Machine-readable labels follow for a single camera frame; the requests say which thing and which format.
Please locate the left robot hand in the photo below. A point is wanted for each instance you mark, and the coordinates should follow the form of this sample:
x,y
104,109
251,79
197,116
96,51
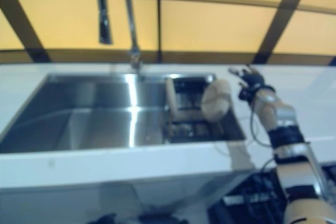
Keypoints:
x,y
105,220

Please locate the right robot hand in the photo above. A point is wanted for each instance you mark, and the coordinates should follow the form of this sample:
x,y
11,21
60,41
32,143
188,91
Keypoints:
x,y
253,79

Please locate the cream round plate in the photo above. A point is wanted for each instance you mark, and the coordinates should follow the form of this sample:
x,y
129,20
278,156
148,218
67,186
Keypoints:
x,y
173,98
216,100

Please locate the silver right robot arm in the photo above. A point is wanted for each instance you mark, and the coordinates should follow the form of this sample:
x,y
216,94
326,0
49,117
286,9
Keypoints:
x,y
286,134

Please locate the open built-in dishwasher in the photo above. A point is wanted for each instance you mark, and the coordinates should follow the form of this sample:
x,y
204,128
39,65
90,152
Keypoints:
x,y
249,197

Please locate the white kitchen base cabinet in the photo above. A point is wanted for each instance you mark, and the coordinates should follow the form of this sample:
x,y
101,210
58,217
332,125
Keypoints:
x,y
65,203

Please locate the black sink dish rack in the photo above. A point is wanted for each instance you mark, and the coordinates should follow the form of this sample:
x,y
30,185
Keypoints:
x,y
189,129

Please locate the stainless steel kitchen sink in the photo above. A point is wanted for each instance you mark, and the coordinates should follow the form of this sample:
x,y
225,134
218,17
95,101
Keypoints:
x,y
92,113

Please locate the chrome gooseneck kitchen faucet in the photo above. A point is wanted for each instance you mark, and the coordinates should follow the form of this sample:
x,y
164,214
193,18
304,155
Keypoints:
x,y
130,11

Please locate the yellow window with dark frame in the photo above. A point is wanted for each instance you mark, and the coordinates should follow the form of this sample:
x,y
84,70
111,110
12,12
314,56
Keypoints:
x,y
210,19

